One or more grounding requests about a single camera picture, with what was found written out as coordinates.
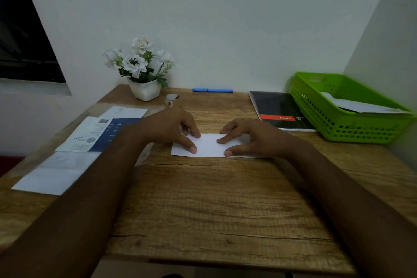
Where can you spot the person's right forearm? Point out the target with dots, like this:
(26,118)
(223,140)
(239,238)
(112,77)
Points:
(358,209)

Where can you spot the white printed document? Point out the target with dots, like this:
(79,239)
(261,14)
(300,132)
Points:
(208,145)

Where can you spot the green plastic basket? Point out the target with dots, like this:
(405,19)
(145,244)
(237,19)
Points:
(325,121)

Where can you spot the blue and white leaflet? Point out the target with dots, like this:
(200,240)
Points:
(81,137)

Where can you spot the black notebook with red label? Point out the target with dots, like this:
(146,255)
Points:
(277,105)

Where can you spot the person's left forearm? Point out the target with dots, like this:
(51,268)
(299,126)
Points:
(75,216)

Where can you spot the person's left hand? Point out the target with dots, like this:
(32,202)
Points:
(166,124)

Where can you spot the dark window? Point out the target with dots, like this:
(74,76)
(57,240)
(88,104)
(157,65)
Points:
(22,33)

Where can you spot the pile of white envelopes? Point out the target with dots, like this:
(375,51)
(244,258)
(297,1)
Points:
(49,176)

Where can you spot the dark red carpet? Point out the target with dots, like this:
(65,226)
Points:
(9,165)

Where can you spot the person's left leg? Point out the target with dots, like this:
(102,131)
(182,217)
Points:
(172,276)

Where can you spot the blue pen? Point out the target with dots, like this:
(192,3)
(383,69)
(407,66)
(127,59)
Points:
(211,90)

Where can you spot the clear plastic sheet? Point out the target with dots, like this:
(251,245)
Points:
(145,157)

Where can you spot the person's right hand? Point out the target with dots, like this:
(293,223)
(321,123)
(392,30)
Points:
(270,141)

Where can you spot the white potted artificial flowers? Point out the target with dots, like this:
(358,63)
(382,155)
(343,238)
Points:
(145,90)

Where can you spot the plain white paper sheet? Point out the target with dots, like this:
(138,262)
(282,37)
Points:
(127,112)

